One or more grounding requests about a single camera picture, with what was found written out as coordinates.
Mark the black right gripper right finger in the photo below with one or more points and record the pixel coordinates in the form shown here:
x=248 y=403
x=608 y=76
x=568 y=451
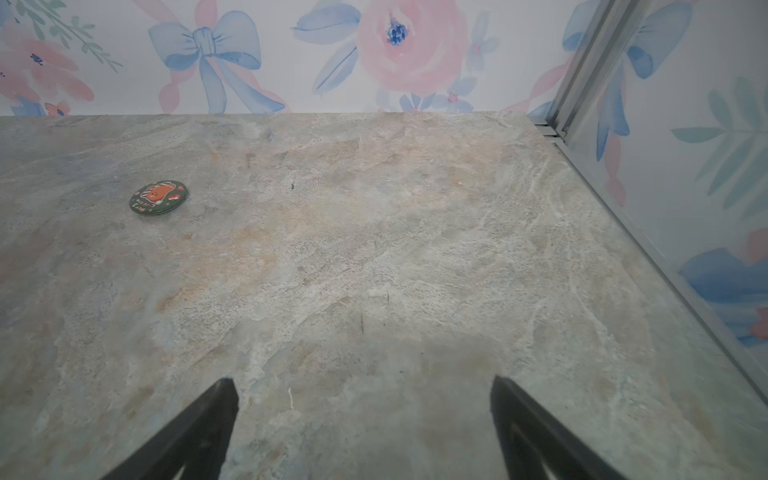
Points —
x=535 y=444

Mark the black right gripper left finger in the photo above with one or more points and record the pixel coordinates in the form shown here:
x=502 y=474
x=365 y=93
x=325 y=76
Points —
x=193 y=445

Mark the round green red badge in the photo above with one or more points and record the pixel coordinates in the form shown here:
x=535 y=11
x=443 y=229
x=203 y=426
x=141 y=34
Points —
x=158 y=198

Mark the right corner aluminium post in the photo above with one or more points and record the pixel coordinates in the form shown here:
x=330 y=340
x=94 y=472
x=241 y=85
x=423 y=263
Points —
x=599 y=46

